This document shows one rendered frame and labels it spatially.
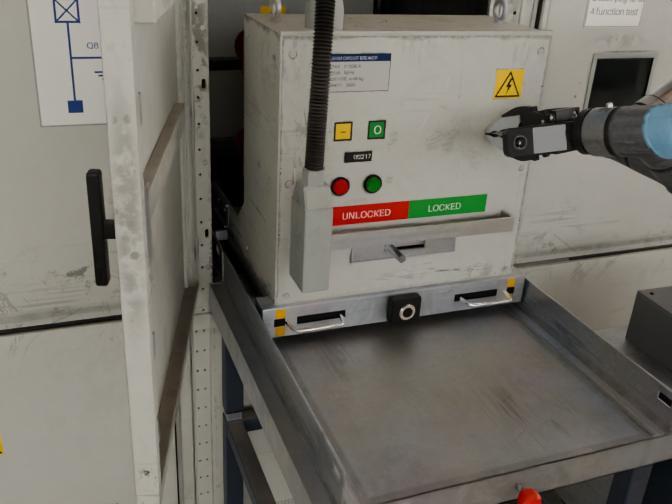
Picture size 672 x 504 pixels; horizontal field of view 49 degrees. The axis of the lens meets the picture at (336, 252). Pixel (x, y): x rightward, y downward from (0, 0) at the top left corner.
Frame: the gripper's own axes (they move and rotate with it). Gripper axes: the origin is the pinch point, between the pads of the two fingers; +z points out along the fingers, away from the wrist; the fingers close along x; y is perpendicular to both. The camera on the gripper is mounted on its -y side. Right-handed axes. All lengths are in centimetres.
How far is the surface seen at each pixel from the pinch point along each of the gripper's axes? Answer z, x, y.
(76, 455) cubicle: 61, -60, -65
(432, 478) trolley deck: -19, -44, -35
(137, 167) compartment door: -16, 5, -70
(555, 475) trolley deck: -26, -49, -17
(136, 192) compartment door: -16, 2, -70
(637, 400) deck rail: -25, -44, 5
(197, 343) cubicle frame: 51, -40, -38
